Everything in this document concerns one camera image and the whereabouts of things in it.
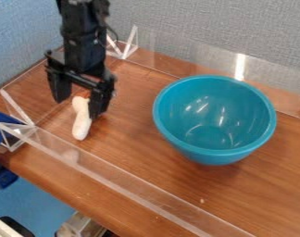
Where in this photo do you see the clear acrylic back barrier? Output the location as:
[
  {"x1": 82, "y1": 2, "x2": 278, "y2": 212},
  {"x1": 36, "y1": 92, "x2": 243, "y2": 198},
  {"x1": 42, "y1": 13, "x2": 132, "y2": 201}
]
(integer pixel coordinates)
[{"x1": 108, "y1": 26, "x2": 300, "y2": 119}]

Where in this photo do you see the clear acrylic left barrier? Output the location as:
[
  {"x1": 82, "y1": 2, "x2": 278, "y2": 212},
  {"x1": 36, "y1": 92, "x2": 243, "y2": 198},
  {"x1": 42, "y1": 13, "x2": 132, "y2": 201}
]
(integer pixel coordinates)
[{"x1": 0, "y1": 25, "x2": 101, "y2": 127}]

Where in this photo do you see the black white object bottom left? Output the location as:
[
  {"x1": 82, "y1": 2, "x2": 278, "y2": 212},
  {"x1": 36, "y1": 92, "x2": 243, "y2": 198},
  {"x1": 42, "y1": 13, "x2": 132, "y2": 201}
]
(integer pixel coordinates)
[{"x1": 0, "y1": 220, "x2": 36, "y2": 237}]

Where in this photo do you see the clear acrylic front barrier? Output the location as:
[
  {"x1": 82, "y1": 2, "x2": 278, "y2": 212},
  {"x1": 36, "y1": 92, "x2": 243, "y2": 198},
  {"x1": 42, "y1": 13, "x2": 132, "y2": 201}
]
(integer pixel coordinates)
[{"x1": 0, "y1": 122, "x2": 256, "y2": 237}]

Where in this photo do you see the white brown-capped toy mushroom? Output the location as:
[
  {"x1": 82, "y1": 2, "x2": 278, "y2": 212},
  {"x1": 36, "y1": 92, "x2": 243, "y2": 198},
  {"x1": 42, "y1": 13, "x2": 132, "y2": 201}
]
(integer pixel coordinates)
[{"x1": 73, "y1": 96, "x2": 92, "y2": 141}]

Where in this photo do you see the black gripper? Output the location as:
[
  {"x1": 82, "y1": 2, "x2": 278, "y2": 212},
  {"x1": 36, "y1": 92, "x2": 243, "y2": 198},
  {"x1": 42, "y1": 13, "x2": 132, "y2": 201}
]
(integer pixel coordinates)
[{"x1": 45, "y1": 33, "x2": 116, "y2": 119}]

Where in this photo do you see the clear acrylic barrier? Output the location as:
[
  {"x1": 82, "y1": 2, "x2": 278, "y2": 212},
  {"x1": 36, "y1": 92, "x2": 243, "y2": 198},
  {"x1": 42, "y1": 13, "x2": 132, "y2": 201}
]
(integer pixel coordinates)
[
  {"x1": 108, "y1": 26, "x2": 300, "y2": 119},
  {"x1": 0, "y1": 122, "x2": 256, "y2": 237},
  {"x1": 0, "y1": 25, "x2": 101, "y2": 127}
]

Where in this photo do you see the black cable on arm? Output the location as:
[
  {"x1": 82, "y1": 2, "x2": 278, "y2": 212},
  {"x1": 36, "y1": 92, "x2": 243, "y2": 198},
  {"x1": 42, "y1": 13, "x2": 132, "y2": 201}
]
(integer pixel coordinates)
[{"x1": 105, "y1": 25, "x2": 121, "y2": 47}]

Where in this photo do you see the clear box under table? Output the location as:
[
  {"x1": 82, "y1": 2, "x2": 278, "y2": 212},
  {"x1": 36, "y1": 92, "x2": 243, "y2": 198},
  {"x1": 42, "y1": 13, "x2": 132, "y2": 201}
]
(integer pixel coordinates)
[{"x1": 56, "y1": 212, "x2": 108, "y2": 237}]

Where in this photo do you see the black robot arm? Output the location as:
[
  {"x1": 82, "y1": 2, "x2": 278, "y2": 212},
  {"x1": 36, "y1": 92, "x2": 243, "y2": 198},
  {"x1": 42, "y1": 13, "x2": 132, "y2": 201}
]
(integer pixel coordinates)
[{"x1": 45, "y1": 0, "x2": 117, "y2": 119}]

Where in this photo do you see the blue plastic bowl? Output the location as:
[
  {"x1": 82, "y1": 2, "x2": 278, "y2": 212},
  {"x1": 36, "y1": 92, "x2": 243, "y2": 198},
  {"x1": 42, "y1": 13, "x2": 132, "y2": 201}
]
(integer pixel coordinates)
[{"x1": 153, "y1": 75, "x2": 278, "y2": 166}]

